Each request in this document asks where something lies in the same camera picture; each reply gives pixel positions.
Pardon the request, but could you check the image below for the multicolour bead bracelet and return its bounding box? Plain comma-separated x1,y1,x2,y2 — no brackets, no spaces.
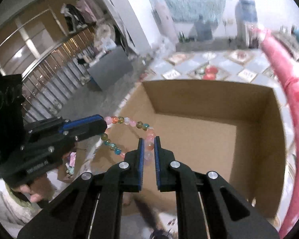
100,115,157,167

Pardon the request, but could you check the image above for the left hand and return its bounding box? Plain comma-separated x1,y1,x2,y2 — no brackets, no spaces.
12,174,54,203

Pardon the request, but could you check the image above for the metal stair railing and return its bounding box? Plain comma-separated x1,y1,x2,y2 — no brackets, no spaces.
0,7,100,130

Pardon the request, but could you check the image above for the grey storage box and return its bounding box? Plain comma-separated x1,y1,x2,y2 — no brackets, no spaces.
88,46,133,91

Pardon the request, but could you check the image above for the brown cardboard box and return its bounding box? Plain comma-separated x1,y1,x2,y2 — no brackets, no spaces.
60,80,286,219

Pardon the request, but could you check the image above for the pink floral quilt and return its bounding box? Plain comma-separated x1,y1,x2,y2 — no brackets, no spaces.
251,28,299,238

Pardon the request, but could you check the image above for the white cylinder fan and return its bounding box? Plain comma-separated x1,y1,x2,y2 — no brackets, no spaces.
153,0,179,46

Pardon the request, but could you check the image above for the blue water jug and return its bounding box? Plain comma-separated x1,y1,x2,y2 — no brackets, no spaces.
235,0,258,47

